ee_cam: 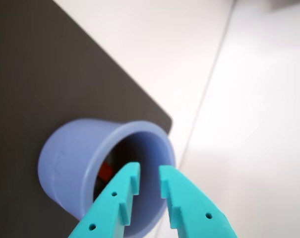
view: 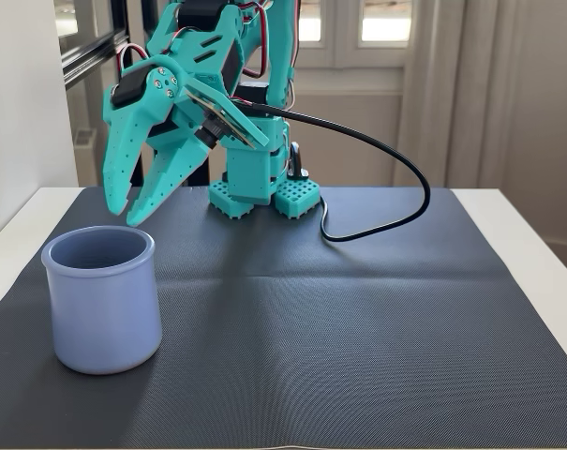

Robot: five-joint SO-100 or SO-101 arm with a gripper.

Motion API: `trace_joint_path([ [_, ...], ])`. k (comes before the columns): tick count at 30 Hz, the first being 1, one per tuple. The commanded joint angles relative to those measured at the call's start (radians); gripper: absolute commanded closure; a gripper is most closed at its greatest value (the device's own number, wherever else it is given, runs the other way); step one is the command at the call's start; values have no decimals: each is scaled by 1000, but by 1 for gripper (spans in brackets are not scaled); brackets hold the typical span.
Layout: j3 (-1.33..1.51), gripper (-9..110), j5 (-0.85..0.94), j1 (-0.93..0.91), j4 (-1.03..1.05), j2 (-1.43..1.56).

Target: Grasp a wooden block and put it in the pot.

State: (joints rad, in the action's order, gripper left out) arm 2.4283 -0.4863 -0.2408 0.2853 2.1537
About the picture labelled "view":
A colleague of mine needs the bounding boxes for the red black servo wire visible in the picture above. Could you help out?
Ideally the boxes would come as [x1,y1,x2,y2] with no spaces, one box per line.
[242,1,272,81]
[117,42,150,77]

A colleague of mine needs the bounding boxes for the beige curtain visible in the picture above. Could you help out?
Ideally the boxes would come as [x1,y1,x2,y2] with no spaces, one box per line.
[393,0,567,248]

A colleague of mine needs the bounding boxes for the wrist camera on teal mount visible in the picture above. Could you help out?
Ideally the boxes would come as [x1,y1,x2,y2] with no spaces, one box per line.
[184,74,271,151]

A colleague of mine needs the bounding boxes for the teal robot base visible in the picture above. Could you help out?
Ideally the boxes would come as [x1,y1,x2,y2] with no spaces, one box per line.
[207,115,322,221]

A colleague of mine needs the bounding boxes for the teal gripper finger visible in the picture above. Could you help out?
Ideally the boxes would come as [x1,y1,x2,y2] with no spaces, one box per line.
[125,137,211,228]
[100,54,180,217]

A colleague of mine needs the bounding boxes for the black table clamp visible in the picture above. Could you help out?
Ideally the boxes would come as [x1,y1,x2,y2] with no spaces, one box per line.
[286,142,310,182]

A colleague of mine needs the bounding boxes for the black camera cable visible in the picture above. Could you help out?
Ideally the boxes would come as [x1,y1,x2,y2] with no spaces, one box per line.
[234,99,431,244]

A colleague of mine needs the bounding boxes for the teal gripper body with motor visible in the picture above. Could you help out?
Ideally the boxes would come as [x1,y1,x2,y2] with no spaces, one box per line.
[111,63,208,156]

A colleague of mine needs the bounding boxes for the dark grey textured mat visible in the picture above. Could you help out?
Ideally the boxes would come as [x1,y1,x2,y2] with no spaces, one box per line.
[0,186,567,449]

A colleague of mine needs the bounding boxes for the white framed window pane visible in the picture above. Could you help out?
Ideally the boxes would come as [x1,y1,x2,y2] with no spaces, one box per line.
[356,0,413,51]
[297,0,325,48]

